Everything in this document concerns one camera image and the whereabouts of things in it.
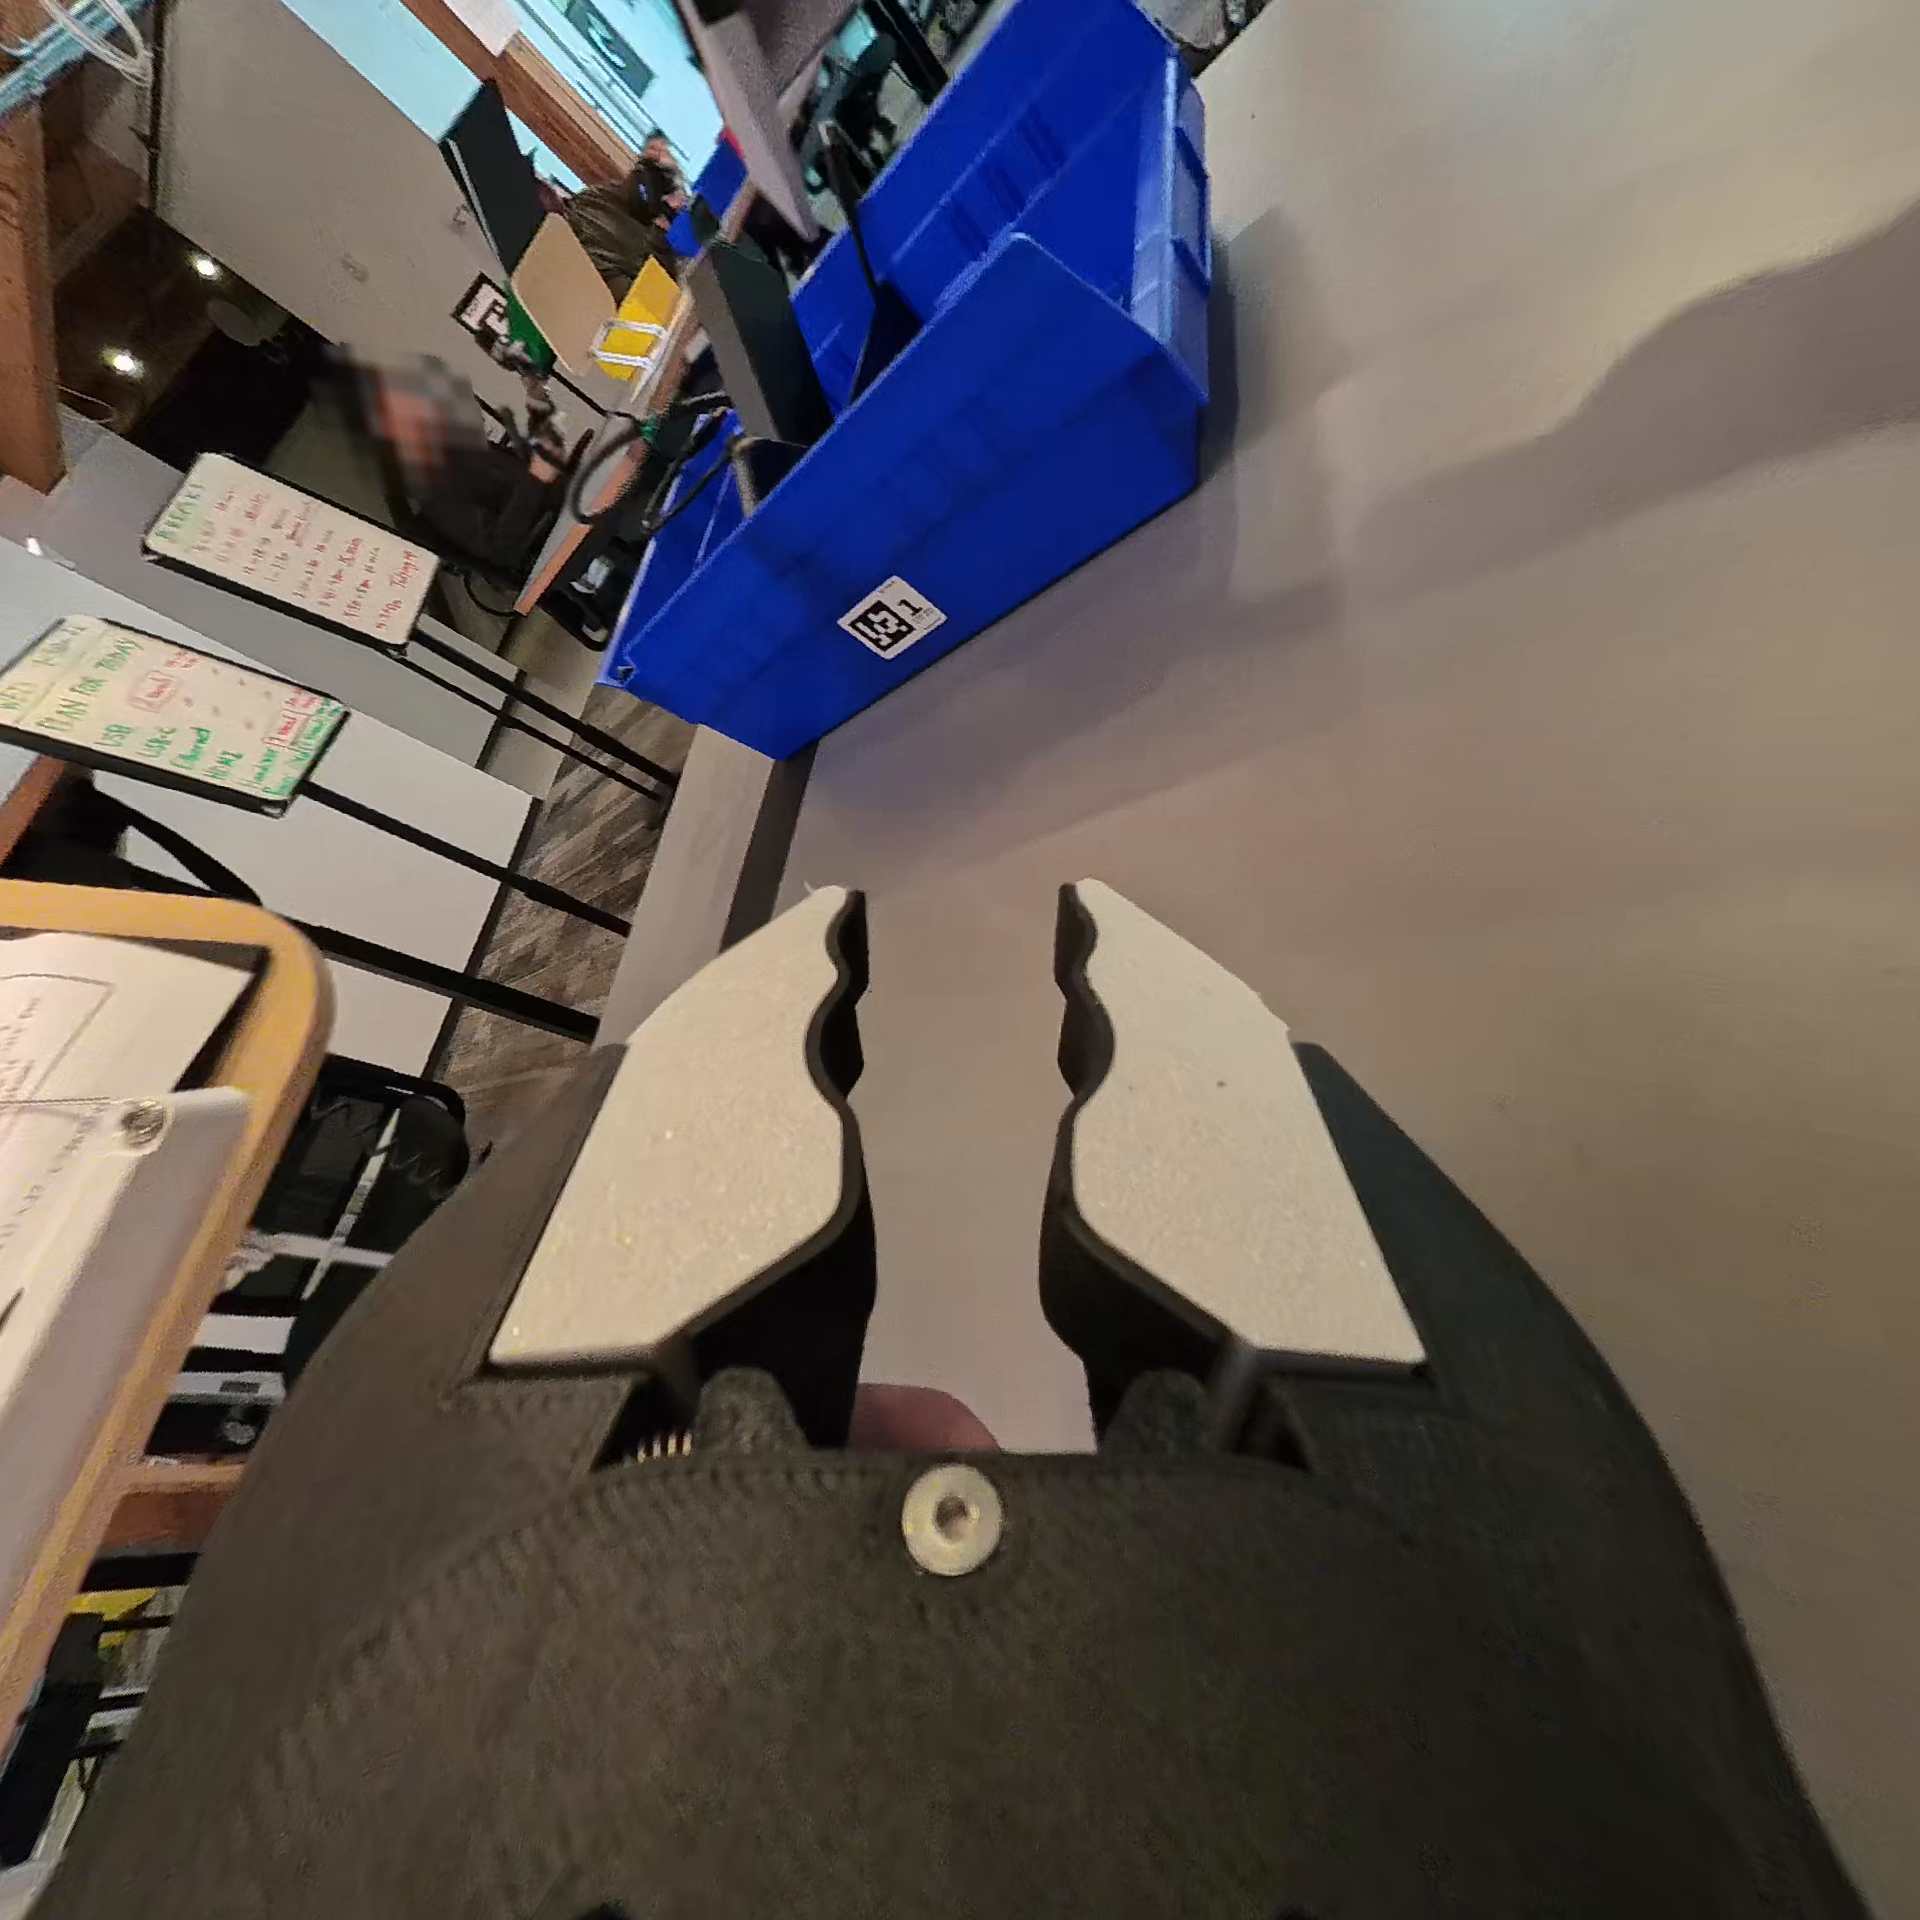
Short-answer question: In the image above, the instruction sheet on stand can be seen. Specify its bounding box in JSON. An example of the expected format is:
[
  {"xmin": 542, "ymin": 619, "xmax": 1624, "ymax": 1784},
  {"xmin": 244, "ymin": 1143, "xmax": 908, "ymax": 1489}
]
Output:
[{"xmin": 0, "ymin": 880, "xmax": 333, "ymax": 1704}]

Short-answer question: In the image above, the tan cardboard sheet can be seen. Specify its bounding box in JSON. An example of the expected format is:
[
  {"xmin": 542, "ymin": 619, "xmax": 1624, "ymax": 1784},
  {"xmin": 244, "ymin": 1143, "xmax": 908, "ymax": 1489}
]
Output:
[{"xmin": 507, "ymin": 223, "xmax": 620, "ymax": 375}]

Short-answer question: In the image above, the blue plastic bin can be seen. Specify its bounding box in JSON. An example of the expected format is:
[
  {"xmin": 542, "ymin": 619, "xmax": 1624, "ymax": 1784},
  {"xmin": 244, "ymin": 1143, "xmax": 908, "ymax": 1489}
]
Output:
[{"xmin": 594, "ymin": 0, "xmax": 1214, "ymax": 761}]

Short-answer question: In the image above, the yellow bin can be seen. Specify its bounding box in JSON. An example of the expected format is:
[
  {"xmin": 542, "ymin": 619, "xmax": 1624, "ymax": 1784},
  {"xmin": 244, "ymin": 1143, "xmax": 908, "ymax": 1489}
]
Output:
[{"xmin": 613, "ymin": 254, "xmax": 687, "ymax": 357}]

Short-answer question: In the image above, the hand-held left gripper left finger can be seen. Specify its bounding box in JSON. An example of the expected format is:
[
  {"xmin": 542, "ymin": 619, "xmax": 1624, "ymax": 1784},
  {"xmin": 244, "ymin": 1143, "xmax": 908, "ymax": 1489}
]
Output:
[{"xmin": 485, "ymin": 885, "xmax": 880, "ymax": 1448}]

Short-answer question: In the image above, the whiteboard with red writing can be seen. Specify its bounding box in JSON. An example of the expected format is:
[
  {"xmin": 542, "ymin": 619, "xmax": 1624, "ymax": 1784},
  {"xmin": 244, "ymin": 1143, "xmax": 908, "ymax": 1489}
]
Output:
[{"xmin": 145, "ymin": 452, "xmax": 445, "ymax": 652}]

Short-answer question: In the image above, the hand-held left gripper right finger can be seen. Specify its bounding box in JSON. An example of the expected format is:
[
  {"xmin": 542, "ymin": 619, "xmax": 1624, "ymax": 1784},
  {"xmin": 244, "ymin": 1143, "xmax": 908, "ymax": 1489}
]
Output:
[{"xmin": 1041, "ymin": 879, "xmax": 1431, "ymax": 1448}]

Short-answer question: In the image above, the whiteboard with green writing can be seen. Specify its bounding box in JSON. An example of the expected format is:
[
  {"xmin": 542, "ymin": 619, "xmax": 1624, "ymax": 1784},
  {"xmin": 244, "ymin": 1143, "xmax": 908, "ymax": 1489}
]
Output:
[{"xmin": 0, "ymin": 613, "xmax": 353, "ymax": 821}]

